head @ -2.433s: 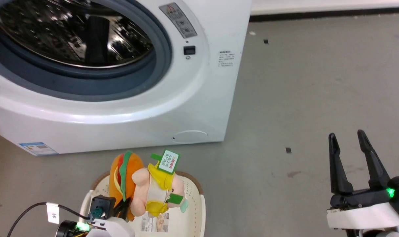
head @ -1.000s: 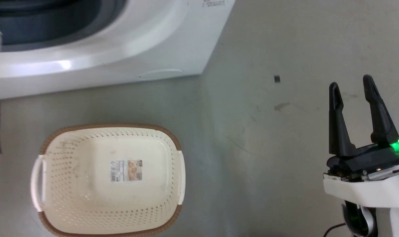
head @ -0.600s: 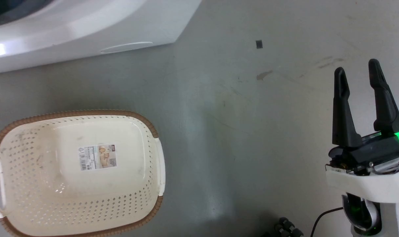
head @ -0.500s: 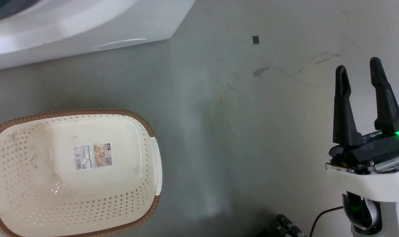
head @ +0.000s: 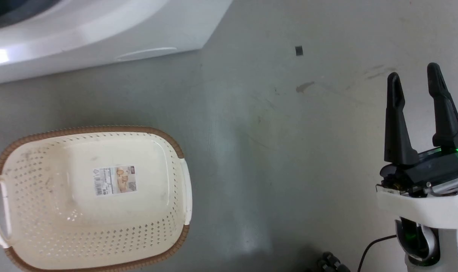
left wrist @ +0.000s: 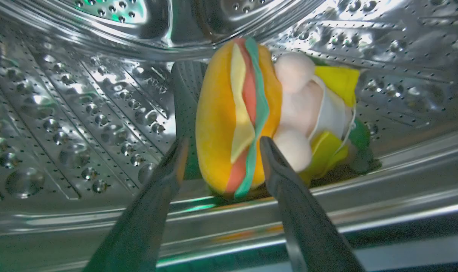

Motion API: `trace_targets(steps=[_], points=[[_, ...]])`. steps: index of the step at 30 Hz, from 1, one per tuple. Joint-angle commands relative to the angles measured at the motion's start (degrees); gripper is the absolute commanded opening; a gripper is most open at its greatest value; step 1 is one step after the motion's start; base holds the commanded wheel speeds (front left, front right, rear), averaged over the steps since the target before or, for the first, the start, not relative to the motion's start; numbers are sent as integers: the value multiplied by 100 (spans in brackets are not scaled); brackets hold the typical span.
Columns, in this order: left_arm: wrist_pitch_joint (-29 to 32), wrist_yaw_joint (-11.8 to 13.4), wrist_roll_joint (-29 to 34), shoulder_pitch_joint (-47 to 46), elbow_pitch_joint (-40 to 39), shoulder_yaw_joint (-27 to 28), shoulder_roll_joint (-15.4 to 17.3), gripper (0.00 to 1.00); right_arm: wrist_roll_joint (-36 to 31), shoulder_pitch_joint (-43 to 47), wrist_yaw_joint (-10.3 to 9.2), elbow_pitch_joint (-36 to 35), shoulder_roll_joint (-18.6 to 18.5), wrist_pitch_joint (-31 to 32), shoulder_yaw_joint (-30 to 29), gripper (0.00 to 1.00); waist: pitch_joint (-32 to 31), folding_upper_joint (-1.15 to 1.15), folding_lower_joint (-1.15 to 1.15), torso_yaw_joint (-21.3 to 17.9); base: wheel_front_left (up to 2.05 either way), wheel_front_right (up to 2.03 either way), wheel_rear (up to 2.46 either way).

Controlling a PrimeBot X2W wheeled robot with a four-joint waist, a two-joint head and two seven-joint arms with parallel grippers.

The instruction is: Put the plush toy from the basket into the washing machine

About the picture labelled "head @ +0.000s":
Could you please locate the dark washing machine drum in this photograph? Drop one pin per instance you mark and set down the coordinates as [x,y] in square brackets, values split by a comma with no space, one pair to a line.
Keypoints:
[10,9]

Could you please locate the white washing machine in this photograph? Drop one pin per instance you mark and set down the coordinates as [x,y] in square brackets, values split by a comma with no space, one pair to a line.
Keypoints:
[100,26]

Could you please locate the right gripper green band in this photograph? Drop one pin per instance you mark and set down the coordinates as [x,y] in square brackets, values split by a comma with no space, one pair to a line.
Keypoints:
[437,181]

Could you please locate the small black floor marker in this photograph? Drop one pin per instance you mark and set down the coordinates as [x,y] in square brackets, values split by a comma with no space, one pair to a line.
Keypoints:
[299,50]

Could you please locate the dark robot base part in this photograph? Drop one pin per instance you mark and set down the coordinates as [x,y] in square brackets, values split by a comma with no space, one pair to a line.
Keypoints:
[329,263]

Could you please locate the printed basket label sticker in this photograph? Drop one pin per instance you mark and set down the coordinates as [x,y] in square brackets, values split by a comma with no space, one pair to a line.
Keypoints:
[115,180]

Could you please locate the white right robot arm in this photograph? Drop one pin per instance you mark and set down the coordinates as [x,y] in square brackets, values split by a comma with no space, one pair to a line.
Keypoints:
[448,249]

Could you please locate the cream laundry basket brown rim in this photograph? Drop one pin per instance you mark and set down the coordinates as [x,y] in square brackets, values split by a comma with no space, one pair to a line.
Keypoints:
[81,226]

